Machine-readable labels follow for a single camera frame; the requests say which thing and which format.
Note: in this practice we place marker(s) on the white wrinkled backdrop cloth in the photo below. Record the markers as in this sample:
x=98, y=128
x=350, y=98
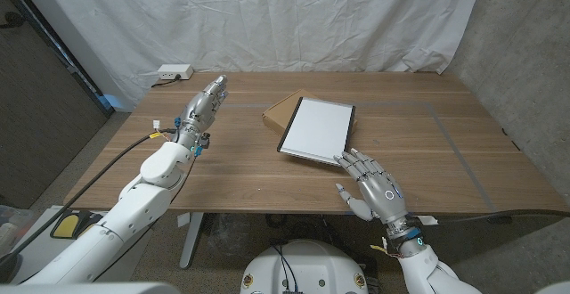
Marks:
x=267, y=18

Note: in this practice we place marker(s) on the white power strip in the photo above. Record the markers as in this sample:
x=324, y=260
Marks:
x=174, y=71

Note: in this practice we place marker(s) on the clear plastic container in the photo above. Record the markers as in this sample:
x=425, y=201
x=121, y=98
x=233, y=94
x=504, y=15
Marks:
x=11, y=227

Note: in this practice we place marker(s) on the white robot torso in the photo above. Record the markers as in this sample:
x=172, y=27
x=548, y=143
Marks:
x=311, y=267

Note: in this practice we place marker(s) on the dark brown partition panel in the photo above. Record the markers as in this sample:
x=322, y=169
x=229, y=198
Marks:
x=40, y=107

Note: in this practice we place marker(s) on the small black-framed whiteboard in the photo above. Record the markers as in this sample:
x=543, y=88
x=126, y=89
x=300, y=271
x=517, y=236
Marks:
x=318, y=129

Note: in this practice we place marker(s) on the white floor platform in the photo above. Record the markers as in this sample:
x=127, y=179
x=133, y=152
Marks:
x=40, y=240

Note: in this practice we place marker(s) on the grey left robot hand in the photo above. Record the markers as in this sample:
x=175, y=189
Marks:
x=200, y=111

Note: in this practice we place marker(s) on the white paper tag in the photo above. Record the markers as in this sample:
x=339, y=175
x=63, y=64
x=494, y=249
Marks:
x=183, y=219

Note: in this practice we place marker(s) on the white metal table leg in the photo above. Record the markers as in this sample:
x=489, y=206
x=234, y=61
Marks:
x=190, y=240

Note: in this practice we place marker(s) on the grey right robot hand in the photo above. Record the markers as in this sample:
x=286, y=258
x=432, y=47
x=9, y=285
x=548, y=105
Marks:
x=383, y=196

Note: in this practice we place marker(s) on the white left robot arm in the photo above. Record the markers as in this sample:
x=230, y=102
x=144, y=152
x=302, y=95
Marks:
x=133, y=205

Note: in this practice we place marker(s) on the small blue floor object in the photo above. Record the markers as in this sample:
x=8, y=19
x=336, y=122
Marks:
x=109, y=102

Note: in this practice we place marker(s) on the yellow black foot pedal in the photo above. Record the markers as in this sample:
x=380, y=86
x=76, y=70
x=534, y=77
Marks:
x=67, y=225

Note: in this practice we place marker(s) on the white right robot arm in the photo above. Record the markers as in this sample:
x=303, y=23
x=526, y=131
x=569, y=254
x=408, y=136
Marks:
x=423, y=271

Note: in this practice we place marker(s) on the flat cardboard packing box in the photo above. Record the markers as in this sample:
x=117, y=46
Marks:
x=280, y=113

